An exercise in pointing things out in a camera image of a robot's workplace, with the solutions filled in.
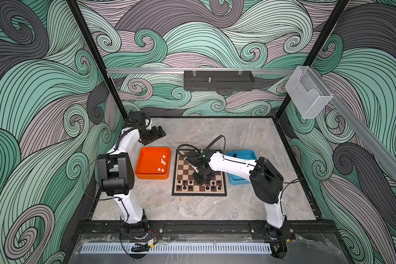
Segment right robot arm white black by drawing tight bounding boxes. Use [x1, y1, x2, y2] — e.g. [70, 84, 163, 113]
[176, 135, 302, 229]

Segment blue plastic tray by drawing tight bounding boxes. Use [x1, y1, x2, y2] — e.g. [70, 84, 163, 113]
[225, 150, 257, 186]

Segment aluminium rail wall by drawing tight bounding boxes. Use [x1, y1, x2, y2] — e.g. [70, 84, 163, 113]
[310, 68, 396, 182]
[106, 67, 295, 75]

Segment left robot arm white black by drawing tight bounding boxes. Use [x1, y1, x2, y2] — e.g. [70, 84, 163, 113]
[96, 111, 166, 232]

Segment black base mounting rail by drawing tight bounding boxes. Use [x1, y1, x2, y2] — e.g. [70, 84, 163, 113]
[75, 220, 337, 235]

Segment aluminium rail right wall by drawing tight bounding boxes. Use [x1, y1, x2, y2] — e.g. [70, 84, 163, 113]
[310, 68, 396, 182]

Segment clear acrylic wall holder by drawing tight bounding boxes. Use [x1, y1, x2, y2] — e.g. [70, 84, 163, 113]
[285, 66, 333, 119]

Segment aluminium rail back wall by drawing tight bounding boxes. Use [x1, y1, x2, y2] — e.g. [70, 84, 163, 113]
[106, 67, 295, 75]

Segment orange plastic tray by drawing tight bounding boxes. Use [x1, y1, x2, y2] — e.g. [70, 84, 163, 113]
[135, 147, 171, 180]

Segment brown cream chess board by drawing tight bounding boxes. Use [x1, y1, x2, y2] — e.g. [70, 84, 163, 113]
[172, 154, 227, 197]

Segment white slotted cable duct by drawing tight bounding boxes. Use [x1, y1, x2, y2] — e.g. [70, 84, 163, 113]
[80, 243, 272, 255]

